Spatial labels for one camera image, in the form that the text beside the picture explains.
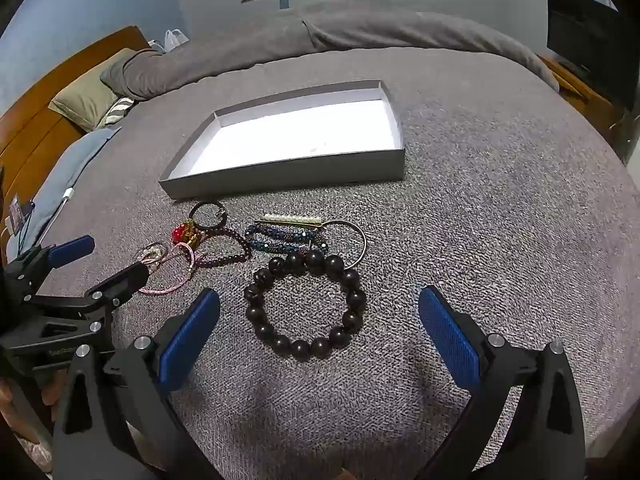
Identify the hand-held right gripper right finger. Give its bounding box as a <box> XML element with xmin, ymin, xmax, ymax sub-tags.
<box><xmin>417</xmin><ymin>285</ymin><xmax>586</xmax><ymax>480</ymax></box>

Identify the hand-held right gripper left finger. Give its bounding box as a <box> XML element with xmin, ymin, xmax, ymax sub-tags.
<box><xmin>52</xmin><ymin>287</ymin><xmax>223</xmax><ymax>480</ymax></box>

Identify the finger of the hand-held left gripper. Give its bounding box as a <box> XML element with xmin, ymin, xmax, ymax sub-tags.
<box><xmin>80</xmin><ymin>262</ymin><xmax>151</xmax><ymax>321</ymax></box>
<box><xmin>10</xmin><ymin>234</ymin><xmax>96</xmax><ymax>281</ymax></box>

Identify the small pearl bracelet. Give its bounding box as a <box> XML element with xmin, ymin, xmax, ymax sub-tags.
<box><xmin>141</xmin><ymin>241</ymin><xmax>169</xmax><ymax>264</ymax></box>

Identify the pink cord bracelet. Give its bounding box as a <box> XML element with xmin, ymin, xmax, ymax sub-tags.
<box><xmin>137</xmin><ymin>242</ymin><xmax>199</xmax><ymax>295</ymax></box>

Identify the red and gold charm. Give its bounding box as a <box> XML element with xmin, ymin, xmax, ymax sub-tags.
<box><xmin>172</xmin><ymin>220</ymin><xmax>201</xmax><ymax>249</ymax></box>

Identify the large black bead bracelet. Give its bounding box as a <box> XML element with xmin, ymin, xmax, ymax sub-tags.
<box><xmin>243</xmin><ymin>251</ymin><xmax>366</xmax><ymax>359</ymax></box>

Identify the dark red bead bracelet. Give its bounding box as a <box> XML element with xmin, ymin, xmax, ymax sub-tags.
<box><xmin>192</xmin><ymin>227</ymin><xmax>252</xmax><ymax>271</ymax></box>

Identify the blue bead bracelet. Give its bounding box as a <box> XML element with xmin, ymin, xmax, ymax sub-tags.
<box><xmin>244</xmin><ymin>224</ymin><xmax>331</xmax><ymax>257</ymax></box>

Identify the silver bangle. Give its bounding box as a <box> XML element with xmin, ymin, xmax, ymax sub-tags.
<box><xmin>320</xmin><ymin>219</ymin><xmax>368</xmax><ymax>267</ymax></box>

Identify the grey cardboard tray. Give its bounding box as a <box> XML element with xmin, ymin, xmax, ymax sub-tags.
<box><xmin>159</xmin><ymin>79</ymin><xmax>406</xmax><ymax>201</ymax></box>

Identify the light blue cloth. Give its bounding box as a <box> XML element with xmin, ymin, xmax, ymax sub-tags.
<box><xmin>6</xmin><ymin>126</ymin><xmax>124</xmax><ymax>261</ymax></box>

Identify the striped pillow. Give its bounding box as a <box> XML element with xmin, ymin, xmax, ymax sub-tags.
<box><xmin>96</xmin><ymin>96</ymin><xmax>137</xmax><ymax>129</ymax></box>

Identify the pearl hair clip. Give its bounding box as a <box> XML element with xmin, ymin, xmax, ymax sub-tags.
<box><xmin>253</xmin><ymin>213</ymin><xmax>334</xmax><ymax>229</ymax></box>

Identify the wooden headboard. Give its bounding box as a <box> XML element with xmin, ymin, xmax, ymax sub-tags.
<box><xmin>0</xmin><ymin>26</ymin><xmax>156</xmax><ymax>201</ymax></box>

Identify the olive pillow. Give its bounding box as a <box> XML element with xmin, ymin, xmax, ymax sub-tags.
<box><xmin>48</xmin><ymin>48</ymin><xmax>137</xmax><ymax>131</ymax></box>

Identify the white plastic bag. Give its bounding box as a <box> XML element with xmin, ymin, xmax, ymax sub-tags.
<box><xmin>149</xmin><ymin>28</ymin><xmax>191</xmax><ymax>54</ymax></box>

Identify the wooden stand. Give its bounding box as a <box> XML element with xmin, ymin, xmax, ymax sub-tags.
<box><xmin>536</xmin><ymin>54</ymin><xmax>640</xmax><ymax>161</ymax></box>

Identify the rolled grey duvet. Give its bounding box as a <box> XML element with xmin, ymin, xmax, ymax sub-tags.
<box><xmin>100</xmin><ymin>1</ymin><xmax>560</xmax><ymax>102</ymax></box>

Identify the black monitor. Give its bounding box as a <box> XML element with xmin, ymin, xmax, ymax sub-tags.
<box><xmin>546</xmin><ymin>0</ymin><xmax>635</xmax><ymax>107</ymax></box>

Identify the white charging cable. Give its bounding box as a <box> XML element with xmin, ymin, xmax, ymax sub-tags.
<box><xmin>47</xmin><ymin>186</ymin><xmax>77</xmax><ymax>228</ymax></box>

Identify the black hair tie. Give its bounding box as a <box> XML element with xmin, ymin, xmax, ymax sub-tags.
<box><xmin>189</xmin><ymin>201</ymin><xmax>229</xmax><ymax>232</ymax></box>

